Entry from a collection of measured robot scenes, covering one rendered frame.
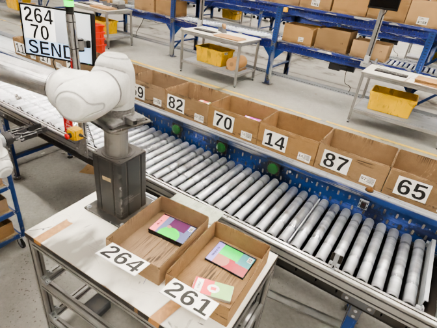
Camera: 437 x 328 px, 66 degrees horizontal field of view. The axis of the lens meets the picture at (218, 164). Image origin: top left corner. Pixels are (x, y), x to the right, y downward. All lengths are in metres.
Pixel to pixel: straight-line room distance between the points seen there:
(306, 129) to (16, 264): 2.15
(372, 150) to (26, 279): 2.35
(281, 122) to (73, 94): 1.55
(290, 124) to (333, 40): 4.08
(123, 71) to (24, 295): 1.62
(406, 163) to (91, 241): 1.79
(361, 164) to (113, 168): 1.31
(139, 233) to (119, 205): 0.16
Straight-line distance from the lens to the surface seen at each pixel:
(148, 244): 1.59
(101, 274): 1.51
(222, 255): 1.55
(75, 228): 1.73
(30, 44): 2.55
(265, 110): 2.45
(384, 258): 1.86
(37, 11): 2.47
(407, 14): 6.38
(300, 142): 2.08
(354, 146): 2.31
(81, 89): 1.24
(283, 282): 2.56
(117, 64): 1.41
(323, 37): 6.42
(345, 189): 2.04
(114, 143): 1.56
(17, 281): 2.62
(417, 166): 2.30
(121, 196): 1.64
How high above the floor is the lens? 1.87
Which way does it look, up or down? 30 degrees down
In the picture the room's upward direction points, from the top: 7 degrees clockwise
